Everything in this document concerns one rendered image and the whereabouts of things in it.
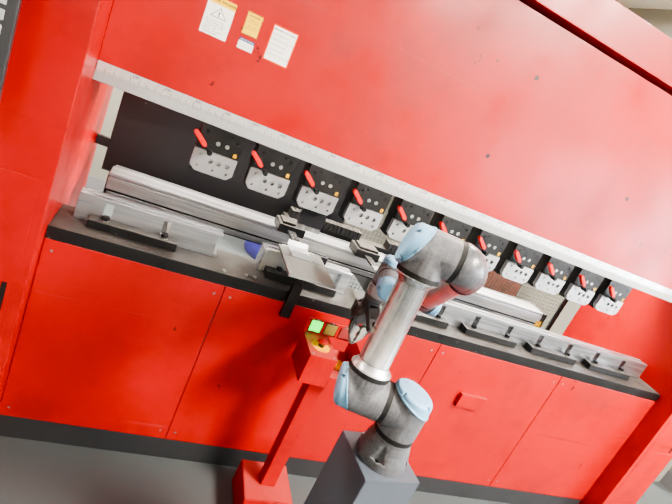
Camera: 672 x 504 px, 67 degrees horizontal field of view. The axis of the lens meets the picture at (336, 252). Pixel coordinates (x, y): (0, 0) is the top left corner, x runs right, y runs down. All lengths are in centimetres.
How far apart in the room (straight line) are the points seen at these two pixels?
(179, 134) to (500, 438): 212
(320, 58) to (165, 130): 85
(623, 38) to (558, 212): 71
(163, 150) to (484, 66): 137
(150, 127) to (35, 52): 84
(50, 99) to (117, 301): 70
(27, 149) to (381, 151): 114
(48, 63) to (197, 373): 117
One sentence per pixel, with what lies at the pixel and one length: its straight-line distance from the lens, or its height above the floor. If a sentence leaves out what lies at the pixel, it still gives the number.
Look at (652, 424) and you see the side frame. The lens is 333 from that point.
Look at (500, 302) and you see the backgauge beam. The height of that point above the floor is 97.
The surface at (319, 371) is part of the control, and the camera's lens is 184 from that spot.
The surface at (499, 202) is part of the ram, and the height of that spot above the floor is 147.
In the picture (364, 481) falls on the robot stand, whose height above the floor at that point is 77.
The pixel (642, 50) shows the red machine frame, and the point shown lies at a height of 221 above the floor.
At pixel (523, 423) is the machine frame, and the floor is 52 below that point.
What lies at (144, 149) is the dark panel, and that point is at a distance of 239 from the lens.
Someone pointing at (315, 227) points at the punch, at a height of 111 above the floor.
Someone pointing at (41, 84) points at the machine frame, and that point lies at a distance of 163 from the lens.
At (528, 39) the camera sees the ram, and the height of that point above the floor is 205.
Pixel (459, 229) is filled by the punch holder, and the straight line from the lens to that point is 217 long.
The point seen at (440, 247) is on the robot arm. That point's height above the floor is 139.
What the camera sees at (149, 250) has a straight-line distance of 185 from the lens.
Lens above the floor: 164
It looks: 17 degrees down
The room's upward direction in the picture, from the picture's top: 25 degrees clockwise
